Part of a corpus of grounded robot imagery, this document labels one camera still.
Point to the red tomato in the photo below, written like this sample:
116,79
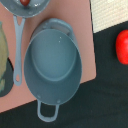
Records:
122,47

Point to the red sausage with grill marks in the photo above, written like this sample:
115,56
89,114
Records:
25,2

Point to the grey frying pan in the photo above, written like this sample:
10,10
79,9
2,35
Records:
20,14

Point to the beige ceramic bowl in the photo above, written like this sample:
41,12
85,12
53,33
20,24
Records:
4,53

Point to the woven beige placemat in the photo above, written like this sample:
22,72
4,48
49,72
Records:
107,13

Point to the grey two-handled pot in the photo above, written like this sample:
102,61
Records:
52,67

